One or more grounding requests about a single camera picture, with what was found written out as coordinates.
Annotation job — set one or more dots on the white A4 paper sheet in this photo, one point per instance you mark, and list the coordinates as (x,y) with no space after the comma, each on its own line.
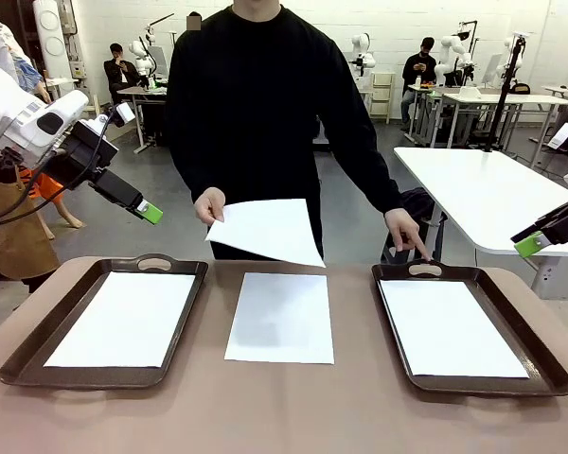
(270,232)

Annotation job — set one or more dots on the white box device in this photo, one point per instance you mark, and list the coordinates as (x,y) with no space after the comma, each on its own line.
(563,137)

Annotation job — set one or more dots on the white standing air conditioner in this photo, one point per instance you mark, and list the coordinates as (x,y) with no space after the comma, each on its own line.
(52,42)

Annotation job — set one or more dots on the white background table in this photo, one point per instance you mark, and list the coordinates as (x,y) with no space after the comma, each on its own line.
(511,99)

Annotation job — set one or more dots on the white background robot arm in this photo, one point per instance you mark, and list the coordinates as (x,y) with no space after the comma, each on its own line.
(139,52)
(449,57)
(509,61)
(363,52)

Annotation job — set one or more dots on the standing person in white shirt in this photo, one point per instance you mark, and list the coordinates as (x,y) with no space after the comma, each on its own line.
(194,22)

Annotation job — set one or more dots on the person in black sweater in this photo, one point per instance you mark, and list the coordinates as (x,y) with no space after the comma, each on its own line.
(265,104)

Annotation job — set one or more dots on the white A4 paper stack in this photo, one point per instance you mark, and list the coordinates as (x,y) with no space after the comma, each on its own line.
(279,321)

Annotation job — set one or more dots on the grey plastic stool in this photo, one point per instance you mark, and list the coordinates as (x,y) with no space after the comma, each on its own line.
(435,241)

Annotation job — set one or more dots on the large white table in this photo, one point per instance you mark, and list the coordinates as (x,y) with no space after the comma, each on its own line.
(483,198)

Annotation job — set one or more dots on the person's right hand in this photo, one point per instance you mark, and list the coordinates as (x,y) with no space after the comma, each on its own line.
(209,203)

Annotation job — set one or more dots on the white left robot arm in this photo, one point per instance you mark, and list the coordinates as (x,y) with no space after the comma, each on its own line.
(9,109)

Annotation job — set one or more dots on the black tripod stand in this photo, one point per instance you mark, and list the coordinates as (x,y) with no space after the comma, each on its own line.
(504,104)

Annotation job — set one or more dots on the person's left hand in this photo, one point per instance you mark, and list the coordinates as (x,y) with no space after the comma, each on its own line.
(402,229)

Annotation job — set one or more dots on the dark background work table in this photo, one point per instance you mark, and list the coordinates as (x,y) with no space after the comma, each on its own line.
(142,92)

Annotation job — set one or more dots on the brown plastic serving tray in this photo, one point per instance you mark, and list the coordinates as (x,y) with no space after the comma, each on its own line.
(23,364)
(513,331)

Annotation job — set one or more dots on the mannequin with orange shorts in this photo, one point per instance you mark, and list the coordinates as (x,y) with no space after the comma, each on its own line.
(71,218)

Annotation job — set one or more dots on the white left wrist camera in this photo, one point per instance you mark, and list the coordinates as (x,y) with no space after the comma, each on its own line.
(124,113)

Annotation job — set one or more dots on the white A4 paper pile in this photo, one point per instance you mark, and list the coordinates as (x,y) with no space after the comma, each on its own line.
(123,321)
(449,326)

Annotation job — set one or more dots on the black bag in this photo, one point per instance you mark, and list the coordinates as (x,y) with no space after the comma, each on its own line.
(423,203)

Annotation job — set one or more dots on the grey computer monitor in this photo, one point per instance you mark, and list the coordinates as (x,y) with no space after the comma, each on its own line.
(492,68)

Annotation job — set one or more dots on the person's left forearm black sleeve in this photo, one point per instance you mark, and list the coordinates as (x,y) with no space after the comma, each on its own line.
(383,189)

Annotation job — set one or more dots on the person's right forearm black sleeve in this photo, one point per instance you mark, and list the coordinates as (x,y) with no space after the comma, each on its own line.
(194,175)

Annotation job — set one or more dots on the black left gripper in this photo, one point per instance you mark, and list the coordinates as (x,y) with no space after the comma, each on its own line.
(90,156)

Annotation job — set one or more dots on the mannequin with brown apron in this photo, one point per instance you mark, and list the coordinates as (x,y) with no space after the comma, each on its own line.
(14,246)

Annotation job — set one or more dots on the seated man in black jacket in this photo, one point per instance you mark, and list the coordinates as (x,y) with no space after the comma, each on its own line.
(120,71)

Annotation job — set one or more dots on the seated man with black cap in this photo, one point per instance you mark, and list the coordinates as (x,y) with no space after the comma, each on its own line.
(419,71)

